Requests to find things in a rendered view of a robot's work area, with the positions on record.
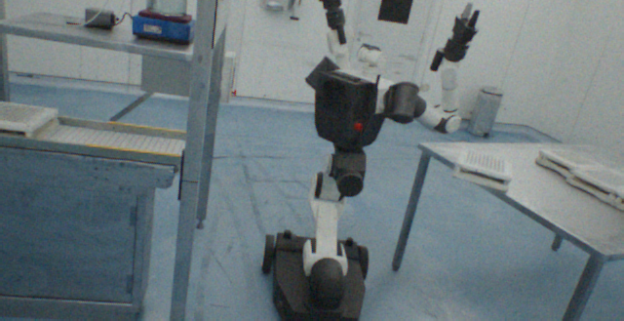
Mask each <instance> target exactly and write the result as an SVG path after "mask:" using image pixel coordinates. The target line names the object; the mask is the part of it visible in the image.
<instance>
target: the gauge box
mask: <svg viewBox="0 0 624 321"><path fill-rule="evenodd" d="M190 80H191V74H190V70H189V68H188V66H187V65H186V63H185V62H183V61H179V60H171V59H163V58H156V57H149V56H142V63H141V83H140V90H141V91H145V92H154V93H161V94H169V95H177V96H185V97H189V92H190Z"/></svg>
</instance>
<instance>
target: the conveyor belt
mask: <svg viewBox="0 0 624 321"><path fill-rule="evenodd" d="M42 140H57V141H67V142H75V143H84V144H86V143H88V144H98V145H107V146H116V147H125V148H133V149H142V150H151V151H159V152H169V154H176V155H181V157H182V149H183V148H185V140H170V139H161V138H153V137H145V136H144V135H137V134H127V133H119V132H110V131H102V130H94V129H85V128H76V127H68V126H58V127H56V128H55V129H54V130H53V131H51V132H50V133H49V134H47V135H46V136H45V137H43V138H42ZM0 145H7V146H16V147H26V148H35V149H45V150H53V151H62V152H72V154H81V155H90V156H99V157H108V158H117V159H126V160H136V161H144V162H153V163H162V164H167V165H177V166H178V167H179V172H177V173H176V174H174V175H179V174H180V168H181V163H180V164H174V163H165V162H155V161H146V160H137V159H129V158H120V157H110V156H101V155H93V154H84V152H74V151H65V150H56V149H47V148H38V147H28V146H19V145H10V144H1V143H0Z"/></svg>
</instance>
